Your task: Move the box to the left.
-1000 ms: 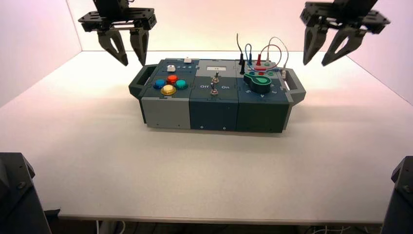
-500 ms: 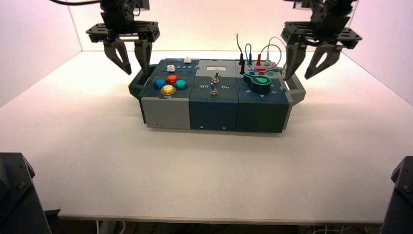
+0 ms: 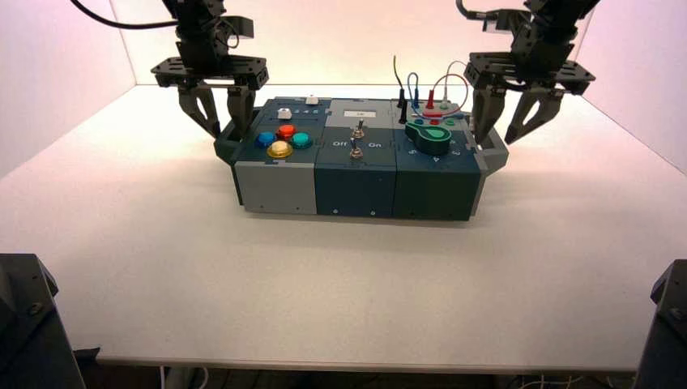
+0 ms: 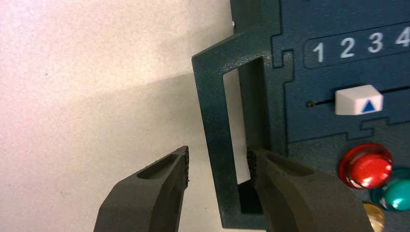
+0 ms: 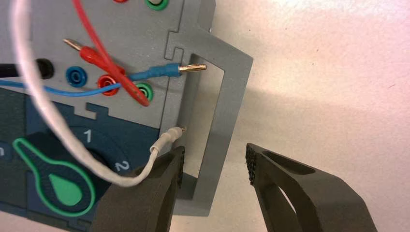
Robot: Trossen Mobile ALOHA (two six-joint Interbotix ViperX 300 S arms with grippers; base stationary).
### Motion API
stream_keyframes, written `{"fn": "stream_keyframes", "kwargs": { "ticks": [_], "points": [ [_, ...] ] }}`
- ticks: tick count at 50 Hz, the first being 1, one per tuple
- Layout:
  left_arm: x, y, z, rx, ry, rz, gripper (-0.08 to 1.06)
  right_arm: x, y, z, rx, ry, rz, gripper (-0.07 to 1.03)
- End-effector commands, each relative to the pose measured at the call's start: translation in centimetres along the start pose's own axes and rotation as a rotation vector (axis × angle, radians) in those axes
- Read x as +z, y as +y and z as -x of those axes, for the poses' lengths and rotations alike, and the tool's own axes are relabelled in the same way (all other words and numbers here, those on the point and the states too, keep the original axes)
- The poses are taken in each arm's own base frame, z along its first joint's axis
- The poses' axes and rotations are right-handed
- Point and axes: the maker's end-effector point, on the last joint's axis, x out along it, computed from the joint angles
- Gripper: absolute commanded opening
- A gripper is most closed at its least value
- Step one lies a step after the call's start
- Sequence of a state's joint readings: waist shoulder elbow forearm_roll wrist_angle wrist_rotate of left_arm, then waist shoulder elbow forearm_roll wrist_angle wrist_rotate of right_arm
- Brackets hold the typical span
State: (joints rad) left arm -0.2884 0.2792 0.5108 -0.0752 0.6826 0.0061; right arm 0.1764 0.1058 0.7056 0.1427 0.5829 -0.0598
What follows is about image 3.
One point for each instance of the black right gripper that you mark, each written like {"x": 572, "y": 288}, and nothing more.
{"x": 539, "y": 67}

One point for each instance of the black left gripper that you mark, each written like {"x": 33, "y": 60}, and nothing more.
{"x": 206, "y": 67}

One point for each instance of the dark teal grey control box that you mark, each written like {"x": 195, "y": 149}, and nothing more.
{"x": 354, "y": 182}

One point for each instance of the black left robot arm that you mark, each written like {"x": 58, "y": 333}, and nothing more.
{"x": 196, "y": 16}

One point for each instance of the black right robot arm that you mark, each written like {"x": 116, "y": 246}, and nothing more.
{"x": 563, "y": 13}

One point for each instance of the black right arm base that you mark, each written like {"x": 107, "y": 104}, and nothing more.
{"x": 665, "y": 333}

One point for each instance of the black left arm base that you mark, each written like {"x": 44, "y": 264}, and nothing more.
{"x": 32, "y": 333}

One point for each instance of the round blue push button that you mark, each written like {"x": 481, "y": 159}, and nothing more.
{"x": 265, "y": 140}

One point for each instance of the white square key button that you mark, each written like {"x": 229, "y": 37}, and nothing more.
{"x": 284, "y": 113}
{"x": 312, "y": 100}

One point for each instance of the round red push button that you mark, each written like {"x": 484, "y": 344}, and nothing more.
{"x": 286, "y": 131}

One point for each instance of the round yellow push button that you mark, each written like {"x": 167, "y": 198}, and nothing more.
{"x": 279, "y": 150}

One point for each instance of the round teal push button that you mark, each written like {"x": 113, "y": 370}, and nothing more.
{"x": 301, "y": 140}

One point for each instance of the green rotary knob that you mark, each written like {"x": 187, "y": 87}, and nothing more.
{"x": 430, "y": 139}

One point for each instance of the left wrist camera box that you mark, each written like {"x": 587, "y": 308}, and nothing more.
{"x": 241, "y": 28}

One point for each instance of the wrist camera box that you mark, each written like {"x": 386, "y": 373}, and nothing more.
{"x": 499, "y": 22}
{"x": 241, "y": 28}

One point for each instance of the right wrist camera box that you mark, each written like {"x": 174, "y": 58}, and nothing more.
{"x": 499, "y": 22}

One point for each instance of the metal toggle switch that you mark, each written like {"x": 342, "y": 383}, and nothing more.
{"x": 358, "y": 129}
{"x": 355, "y": 150}

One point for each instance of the black bracket under table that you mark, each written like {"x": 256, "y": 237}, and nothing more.
{"x": 88, "y": 357}

